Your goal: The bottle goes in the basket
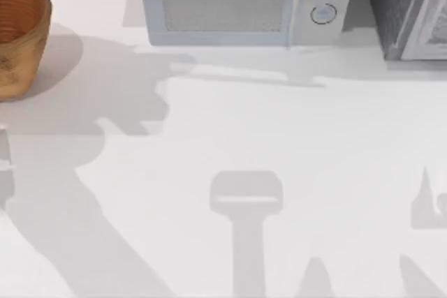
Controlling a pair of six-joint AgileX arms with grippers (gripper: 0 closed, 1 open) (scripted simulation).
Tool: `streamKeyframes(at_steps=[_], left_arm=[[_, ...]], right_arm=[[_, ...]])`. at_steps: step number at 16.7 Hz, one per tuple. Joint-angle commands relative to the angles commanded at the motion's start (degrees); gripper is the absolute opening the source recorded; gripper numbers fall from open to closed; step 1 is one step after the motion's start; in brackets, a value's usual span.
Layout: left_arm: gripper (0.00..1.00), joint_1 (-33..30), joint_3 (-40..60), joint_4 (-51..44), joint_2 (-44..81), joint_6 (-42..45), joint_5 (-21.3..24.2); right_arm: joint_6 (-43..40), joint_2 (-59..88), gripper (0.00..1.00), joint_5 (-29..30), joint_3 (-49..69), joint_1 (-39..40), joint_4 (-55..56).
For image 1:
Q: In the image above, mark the microwave oven door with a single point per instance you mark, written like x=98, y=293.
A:
x=223, y=1

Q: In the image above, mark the round microwave knob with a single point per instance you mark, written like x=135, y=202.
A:
x=323, y=14

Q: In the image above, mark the brown wicker basket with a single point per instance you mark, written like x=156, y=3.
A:
x=21, y=50

